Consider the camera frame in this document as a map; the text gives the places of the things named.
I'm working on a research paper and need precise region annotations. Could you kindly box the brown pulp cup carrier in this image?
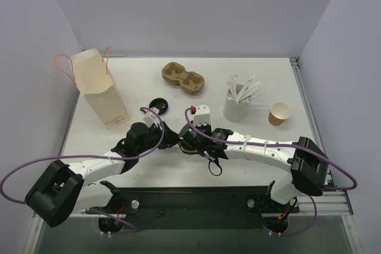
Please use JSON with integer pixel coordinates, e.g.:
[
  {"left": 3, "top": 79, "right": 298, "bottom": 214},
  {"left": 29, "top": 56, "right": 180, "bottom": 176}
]
[{"left": 161, "top": 62, "right": 205, "bottom": 95}]

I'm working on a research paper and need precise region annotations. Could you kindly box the beige paper takeout bag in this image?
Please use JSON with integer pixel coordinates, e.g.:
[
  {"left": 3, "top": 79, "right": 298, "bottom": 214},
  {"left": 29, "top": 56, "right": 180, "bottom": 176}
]
[{"left": 53, "top": 46, "right": 130, "bottom": 128}]

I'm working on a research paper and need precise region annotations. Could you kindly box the brown paper coffee cup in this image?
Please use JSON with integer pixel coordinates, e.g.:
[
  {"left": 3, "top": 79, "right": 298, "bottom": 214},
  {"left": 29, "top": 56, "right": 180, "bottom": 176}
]
[
  {"left": 179, "top": 145, "right": 200, "bottom": 155},
  {"left": 268, "top": 102, "right": 291, "bottom": 126}
]

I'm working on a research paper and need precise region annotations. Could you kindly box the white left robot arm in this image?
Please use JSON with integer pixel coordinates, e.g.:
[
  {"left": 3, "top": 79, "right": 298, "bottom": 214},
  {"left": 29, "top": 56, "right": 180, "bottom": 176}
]
[{"left": 24, "top": 123, "right": 179, "bottom": 227}]

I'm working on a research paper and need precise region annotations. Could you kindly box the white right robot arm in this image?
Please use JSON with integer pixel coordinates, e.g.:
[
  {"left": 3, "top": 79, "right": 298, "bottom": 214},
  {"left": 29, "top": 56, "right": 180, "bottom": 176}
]
[{"left": 179, "top": 124, "right": 328, "bottom": 211}]

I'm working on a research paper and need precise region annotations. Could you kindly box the black plastic cup lid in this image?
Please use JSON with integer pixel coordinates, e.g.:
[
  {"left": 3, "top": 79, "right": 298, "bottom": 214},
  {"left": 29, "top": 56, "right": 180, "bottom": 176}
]
[{"left": 149, "top": 98, "right": 168, "bottom": 115}]

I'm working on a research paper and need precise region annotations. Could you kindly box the white cylindrical straw holder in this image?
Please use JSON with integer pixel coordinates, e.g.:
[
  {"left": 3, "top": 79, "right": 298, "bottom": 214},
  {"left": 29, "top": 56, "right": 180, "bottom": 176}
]
[{"left": 223, "top": 90, "right": 251, "bottom": 123}]

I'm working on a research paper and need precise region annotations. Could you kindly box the white wrapped straw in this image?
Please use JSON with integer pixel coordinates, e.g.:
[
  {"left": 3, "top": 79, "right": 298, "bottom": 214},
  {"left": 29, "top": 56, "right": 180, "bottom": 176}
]
[
  {"left": 238, "top": 92, "right": 259, "bottom": 104},
  {"left": 227, "top": 74, "right": 238, "bottom": 102},
  {"left": 245, "top": 74, "right": 258, "bottom": 91},
  {"left": 238, "top": 82, "right": 261, "bottom": 101}
]

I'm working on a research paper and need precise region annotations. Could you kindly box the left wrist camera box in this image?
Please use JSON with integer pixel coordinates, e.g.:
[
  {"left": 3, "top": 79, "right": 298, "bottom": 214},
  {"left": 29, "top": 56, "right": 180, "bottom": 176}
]
[{"left": 141, "top": 108, "right": 160, "bottom": 128}]

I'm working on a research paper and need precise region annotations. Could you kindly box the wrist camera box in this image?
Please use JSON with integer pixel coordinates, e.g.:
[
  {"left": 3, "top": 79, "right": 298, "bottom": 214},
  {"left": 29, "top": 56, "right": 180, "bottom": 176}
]
[
  {"left": 141, "top": 108, "right": 160, "bottom": 128},
  {"left": 190, "top": 104, "right": 211, "bottom": 127}
]

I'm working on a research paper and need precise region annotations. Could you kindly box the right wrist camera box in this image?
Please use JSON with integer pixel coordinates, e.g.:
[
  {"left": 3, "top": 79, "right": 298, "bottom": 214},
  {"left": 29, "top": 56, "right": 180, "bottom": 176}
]
[{"left": 190, "top": 104, "right": 211, "bottom": 127}]

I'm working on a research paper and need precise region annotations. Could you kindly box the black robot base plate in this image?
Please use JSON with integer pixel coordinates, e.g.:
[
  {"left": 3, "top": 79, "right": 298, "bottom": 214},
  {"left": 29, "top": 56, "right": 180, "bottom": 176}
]
[{"left": 98, "top": 186, "right": 299, "bottom": 234}]

